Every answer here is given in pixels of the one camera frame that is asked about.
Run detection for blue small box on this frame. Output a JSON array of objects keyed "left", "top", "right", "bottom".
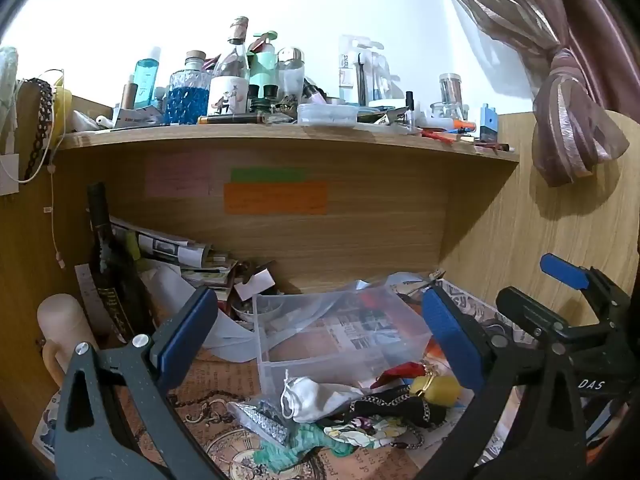
[{"left": 478, "top": 103, "right": 500, "bottom": 142}]

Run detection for floral printed cloth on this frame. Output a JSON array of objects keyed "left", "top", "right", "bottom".
[{"left": 322, "top": 416, "right": 397, "bottom": 450}]

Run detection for mauve striped curtain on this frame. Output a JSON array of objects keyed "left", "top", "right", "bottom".
[{"left": 430, "top": 0, "right": 640, "bottom": 189}]

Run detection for teal lace cloth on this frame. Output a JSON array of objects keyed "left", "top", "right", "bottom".
[{"left": 252, "top": 422, "right": 355, "bottom": 475}]

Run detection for black chain-trimmed pouch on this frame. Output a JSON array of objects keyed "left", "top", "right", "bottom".
[{"left": 344, "top": 392, "right": 449, "bottom": 432}]

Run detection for orange sticky note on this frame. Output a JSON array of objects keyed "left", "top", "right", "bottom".
[{"left": 223, "top": 181, "right": 329, "bottom": 215}]

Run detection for wooden shelf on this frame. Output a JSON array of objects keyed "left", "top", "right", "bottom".
[{"left": 51, "top": 121, "right": 522, "bottom": 165}]

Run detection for rolled newspaper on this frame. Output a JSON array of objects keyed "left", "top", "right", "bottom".
[{"left": 109, "top": 216, "right": 214, "bottom": 267}]

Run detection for glass jar with foil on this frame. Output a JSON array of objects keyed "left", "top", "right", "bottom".
[{"left": 439, "top": 73, "right": 464, "bottom": 106}]

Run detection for clear plastic storage box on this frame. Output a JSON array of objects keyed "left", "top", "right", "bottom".
[{"left": 252, "top": 287, "right": 435, "bottom": 397}]

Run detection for white lace cloth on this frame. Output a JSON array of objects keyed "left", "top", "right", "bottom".
[{"left": 0, "top": 46, "right": 21, "bottom": 157}]

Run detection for clear blister packs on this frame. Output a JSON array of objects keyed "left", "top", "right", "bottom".
[{"left": 338, "top": 35, "right": 390, "bottom": 107}]

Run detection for teal liquid bottle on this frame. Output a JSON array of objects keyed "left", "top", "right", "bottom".
[{"left": 134, "top": 46, "right": 163, "bottom": 112}]

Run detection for small white bowl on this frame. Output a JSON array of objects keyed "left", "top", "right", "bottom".
[{"left": 230, "top": 299, "right": 287, "bottom": 332}]

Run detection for dark pen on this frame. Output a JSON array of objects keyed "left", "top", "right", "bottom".
[{"left": 197, "top": 113, "right": 267, "bottom": 125}]

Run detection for white card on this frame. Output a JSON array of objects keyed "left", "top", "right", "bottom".
[{"left": 233, "top": 268, "right": 275, "bottom": 302}]

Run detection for beige cylinder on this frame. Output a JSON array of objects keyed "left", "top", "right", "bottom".
[{"left": 37, "top": 293, "right": 99, "bottom": 377}]

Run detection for white paper sheet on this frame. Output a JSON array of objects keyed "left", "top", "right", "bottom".
[{"left": 139, "top": 264, "right": 257, "bottom": 362}]

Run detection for white cable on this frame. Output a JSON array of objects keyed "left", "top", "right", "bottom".
[{"left": 0, "top": 67, "right": 67, "bottom": 269}]

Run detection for clear corked bottle white label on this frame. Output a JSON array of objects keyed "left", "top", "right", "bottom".
[{"left": 207, "top": 16, "right": 251, "bottom": 117}]

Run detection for small clear lidded box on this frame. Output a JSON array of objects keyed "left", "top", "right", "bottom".
[{"left": 297, "top": 103, "right": 359, "bottom": 126}]

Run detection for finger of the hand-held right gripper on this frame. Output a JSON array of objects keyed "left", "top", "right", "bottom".
[
  {"left": 541, "top": 254, "right": 632, "bottom": 313},
  {"left": 495, "top": 286, "right": 573, "bottom": 346}
]

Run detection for pink sticky note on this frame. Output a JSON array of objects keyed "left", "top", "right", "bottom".
[{"left": 144, "top": 157, "right": 212, "bottom": 198}]

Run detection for green sticky note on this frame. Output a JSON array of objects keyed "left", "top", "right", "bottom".
[{"left": 230, "top": 167, "right": 307, "bottom": 183}]

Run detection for clear jar silver cap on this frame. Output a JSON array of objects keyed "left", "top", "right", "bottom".
[{"left": 276, "top": 47, "right": 306, "bottom": 107}]

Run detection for dark wine bottle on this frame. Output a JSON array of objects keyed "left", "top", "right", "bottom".
[{"left": 87, "top": 182, "right": 152, "bottom": 343}]

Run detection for grey ruler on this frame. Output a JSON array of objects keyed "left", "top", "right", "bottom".
[{"left": 74, "top": 262, "right": 122, "bottom": 337}]

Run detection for cut-glass bottle blue liquid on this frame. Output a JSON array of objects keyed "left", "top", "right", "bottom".
[{"left": 164, "top": 50, "right": 212, "bottom": 126}]

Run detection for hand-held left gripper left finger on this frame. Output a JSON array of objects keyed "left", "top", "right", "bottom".
[{"left": 54, "top": 287, "right": 219, "bottom": 480}]

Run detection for stack of papers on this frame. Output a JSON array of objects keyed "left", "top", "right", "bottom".
[{"left": 179, "top": 254, "right": 239, "bottom": 289}]

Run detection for black lace ribbon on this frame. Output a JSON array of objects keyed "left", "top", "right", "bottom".
[{"left": 19, "top": 78, "right": 54, "bottom": 184}]

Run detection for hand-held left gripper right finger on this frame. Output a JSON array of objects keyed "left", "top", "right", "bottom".
[{"left": 415, "top": 282, "right": 587, "bottom": 480}]

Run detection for red cloth piece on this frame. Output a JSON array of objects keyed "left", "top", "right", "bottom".
[{"left": 369, "top": 360, "right": 427, "bottom": 391}]

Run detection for yellow plastic object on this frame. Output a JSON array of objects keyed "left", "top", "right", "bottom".
[{"left": 51, "top": 76, "right": 74, "bottom": 137}]

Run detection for mint green bottle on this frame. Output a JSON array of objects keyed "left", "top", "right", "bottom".
[{"left": 248, "top": 30, "right": 280, "bottom": 112}]

